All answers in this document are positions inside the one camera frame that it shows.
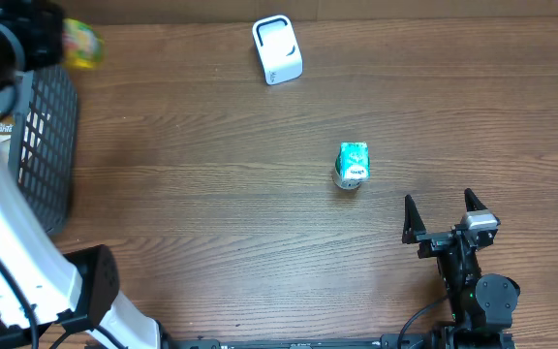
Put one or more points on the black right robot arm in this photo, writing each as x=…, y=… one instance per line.
x=481, y=304

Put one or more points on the green white Knorr jar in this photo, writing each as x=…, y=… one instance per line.
x=349, y=177

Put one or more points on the green tissue pack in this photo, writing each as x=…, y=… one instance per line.
x=354, y=153

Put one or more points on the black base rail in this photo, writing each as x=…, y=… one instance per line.
x=386, y=341

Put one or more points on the white barcode scanner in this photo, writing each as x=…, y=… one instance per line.
x=278, y=49

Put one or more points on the yellow Vim bottle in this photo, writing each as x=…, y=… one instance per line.
x=83, y=46

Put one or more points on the brown white snack bag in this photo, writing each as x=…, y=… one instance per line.
x=7, y=125

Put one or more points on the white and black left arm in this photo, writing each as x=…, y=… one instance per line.
x=39, y=285

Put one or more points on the grey plastic mesh basket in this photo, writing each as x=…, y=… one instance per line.
x=41, y=152

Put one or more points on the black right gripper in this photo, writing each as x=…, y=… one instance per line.
x=433, y=241

